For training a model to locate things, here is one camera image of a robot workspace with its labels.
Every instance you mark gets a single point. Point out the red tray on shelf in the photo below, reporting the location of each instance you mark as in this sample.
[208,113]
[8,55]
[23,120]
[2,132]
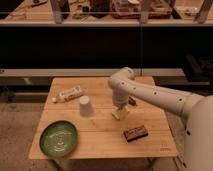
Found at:
[131,9]

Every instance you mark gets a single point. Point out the dark red oblong object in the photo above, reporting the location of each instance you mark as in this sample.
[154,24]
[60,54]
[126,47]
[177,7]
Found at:
[132,101]

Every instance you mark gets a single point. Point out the white sponge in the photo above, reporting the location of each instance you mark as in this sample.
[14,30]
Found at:
[120,115]

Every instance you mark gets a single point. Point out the white paper cup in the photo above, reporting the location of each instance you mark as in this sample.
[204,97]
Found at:
[85,106]

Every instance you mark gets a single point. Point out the orange black box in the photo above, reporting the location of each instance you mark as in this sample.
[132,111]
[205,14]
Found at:
[135,133]

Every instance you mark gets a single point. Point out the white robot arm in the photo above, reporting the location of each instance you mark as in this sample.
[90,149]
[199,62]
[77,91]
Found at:
[195,108]

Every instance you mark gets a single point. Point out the wooden folding table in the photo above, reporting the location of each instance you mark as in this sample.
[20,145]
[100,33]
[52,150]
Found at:
[100,135]

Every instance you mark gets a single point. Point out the green ceramic bowl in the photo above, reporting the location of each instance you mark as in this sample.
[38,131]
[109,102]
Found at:
[58,139]

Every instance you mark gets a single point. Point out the white plastic bottle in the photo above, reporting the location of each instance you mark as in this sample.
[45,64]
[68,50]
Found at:
[68,94]

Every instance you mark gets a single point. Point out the long wooden shelf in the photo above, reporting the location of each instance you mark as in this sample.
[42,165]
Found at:
[96,13]

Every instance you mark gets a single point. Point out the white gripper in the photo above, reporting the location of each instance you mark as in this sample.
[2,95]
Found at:
[121,108]

